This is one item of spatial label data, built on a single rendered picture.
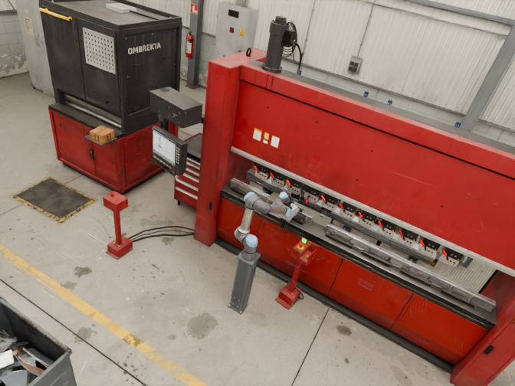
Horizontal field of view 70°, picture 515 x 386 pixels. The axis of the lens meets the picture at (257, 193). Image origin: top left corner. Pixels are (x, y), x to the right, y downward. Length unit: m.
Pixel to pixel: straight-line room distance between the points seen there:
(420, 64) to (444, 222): 4.48
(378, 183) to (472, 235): 0.88
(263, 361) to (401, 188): 2.10
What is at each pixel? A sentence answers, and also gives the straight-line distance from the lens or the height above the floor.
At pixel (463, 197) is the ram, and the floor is 1.85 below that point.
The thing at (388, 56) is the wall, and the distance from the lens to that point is 7.64.
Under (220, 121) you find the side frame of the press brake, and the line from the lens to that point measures 3.77.
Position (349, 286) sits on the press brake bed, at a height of 0.44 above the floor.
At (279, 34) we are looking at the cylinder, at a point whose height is 2.64.
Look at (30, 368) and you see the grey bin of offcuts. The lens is 3.31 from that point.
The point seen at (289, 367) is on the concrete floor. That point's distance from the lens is 3.94.
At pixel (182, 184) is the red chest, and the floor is 0.43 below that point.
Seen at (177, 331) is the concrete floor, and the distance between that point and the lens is 4.00.
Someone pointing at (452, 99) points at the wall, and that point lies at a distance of 7.67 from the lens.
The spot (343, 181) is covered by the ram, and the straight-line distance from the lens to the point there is 3.62.
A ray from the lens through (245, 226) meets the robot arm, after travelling 3.48.
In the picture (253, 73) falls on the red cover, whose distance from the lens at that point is 3.66.
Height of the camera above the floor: 3.34
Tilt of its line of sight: 35 degrees down
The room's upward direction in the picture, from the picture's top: 11 degrees clockwise
